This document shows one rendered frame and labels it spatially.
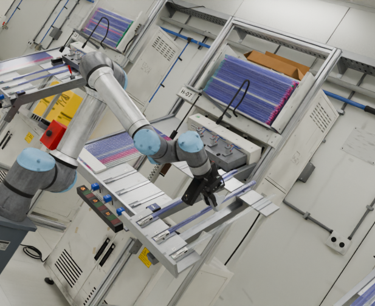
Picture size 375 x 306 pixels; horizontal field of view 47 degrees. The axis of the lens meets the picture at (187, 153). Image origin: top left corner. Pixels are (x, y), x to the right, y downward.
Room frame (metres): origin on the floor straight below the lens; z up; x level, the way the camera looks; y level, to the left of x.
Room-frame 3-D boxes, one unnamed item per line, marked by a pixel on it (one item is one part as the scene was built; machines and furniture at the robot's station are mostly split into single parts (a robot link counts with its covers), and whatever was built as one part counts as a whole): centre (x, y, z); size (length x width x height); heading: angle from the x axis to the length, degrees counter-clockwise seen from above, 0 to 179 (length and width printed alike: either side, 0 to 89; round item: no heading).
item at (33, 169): (1.49, 0.42, 0.72); 0.13 x 0.12 x 0.14; 157
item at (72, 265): (2.47, -0.14, 0.31); 0.70 x 0.65 x 0.62; 49
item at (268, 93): (2.34, -0.10, 1.52); 0.51 x 0.13 x 0.27; 49
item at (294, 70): (2.64, -0.22, 1.82); 0.68 x 0.30 x 0.20; 49
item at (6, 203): (1.48, 0.42, 0.60); 0.15 x 0.15 x 0.10
